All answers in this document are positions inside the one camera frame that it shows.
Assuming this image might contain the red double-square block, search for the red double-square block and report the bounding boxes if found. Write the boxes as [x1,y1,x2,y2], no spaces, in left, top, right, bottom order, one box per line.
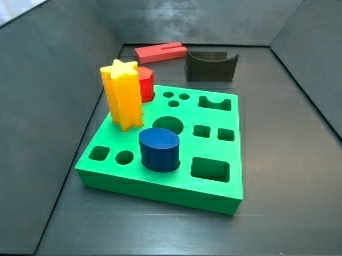
[135,42,187,64]

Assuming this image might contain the green foam shape board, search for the green foam shape board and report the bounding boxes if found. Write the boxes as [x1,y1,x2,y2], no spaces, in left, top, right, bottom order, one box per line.
[75,85,243,215]

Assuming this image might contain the blue cylinder block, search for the blue cylinder block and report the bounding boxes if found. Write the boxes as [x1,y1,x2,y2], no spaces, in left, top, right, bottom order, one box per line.
[139,128,180,172]

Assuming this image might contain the red hexagonal prism block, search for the red hexagonal prism block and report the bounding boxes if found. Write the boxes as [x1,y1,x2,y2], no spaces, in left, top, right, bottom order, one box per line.
[137,67,155,103]

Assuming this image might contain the yellow star prism block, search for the yellow star prism block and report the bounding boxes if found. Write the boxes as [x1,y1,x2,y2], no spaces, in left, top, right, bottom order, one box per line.
[100,59,143,132]

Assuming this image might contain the black curved holder stand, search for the black curved holder stand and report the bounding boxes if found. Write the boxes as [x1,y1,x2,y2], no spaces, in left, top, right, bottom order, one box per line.
[186,51,239,82]

